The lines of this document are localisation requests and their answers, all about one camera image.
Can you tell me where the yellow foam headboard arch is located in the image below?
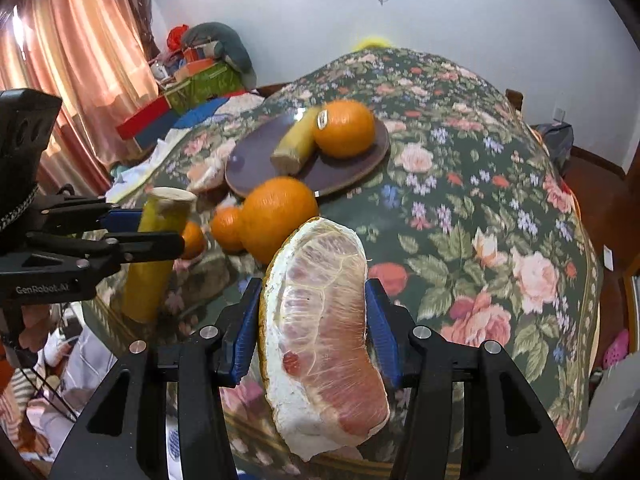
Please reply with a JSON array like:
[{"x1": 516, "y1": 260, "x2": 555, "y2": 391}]
[{"x1": 352, "y1": 36, "x2": 393, "y2": 52}]

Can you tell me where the floral green blanket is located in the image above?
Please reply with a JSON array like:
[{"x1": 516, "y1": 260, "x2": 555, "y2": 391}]
[{"x1": 107, "y1": 48, "x2": 602, "y2": 479}]

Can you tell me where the red box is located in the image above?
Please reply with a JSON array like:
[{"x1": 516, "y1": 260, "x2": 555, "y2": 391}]
[{"x1": 116, "y1": 96, "x2": 170, "y2": 140}]

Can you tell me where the blue patchwork quilt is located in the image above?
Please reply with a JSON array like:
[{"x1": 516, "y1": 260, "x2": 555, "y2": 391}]
[{"x1": 174, "y1": 93, "x2": 265, "y2": 129}]

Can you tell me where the pink curtain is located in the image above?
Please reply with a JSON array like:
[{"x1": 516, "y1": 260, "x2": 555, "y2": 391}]
[{"x1": 1, "y1": 0, "x2": 160, "y2": 195}]

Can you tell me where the large plain orange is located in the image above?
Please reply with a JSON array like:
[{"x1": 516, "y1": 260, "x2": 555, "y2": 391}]
[{"x1": 240, "y1": 177, "x2": 319, "y2": 266}]

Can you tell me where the small mandarin orange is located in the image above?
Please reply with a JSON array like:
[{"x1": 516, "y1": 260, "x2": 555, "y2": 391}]
[
  {"x1": 209, "y1": 206, "x2": 244, "y2": 254},
  {"x1": 181, "y1": 221, "x2": 207, "y2": 260}
]

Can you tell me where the large orange with sticker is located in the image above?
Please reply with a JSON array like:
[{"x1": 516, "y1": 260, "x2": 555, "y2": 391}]
[{"x1": 314, "y1": 100, "x2": 375, "y2": 159}]

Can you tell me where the peeled pink pomelo segment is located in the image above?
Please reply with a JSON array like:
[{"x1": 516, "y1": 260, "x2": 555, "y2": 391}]
[{"x1": 186, "y1": 139, "x2": 235, "y2": 195}]

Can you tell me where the grey bag on floor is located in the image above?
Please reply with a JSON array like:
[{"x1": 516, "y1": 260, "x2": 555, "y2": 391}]
[{"x1": 532, "y1": 122, "x2": 575, "y2": 176}]

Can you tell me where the dark purple round plate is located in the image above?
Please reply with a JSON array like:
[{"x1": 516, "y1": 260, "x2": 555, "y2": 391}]
[{"x1": 223, "y1": 107, "x2": 392, "y2": 200}]

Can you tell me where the yellow banana piece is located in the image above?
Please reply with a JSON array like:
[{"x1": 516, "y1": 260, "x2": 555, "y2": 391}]
[
  {"x1": 270, "y1": 106, "x2": 321, "y2": 176},
  {"x1": 122, "y1": 186, "x2": 196, "y2": 324}
]

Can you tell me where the grey plush toy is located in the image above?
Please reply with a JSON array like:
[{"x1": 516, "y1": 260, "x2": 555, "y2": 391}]
[{"x1": 180, "y1": 22, "x2": 257, "y2": 90}]

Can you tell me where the green gift box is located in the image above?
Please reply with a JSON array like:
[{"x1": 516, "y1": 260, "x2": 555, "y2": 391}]
[{"x1": 163, "y1": 62, "x2": 244, "y2": 115}]

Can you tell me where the pomelo wedge with rind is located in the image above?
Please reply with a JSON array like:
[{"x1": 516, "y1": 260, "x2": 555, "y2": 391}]
[{"x1": 258, "y1": 217, "x2": 390, "y2": 460}]

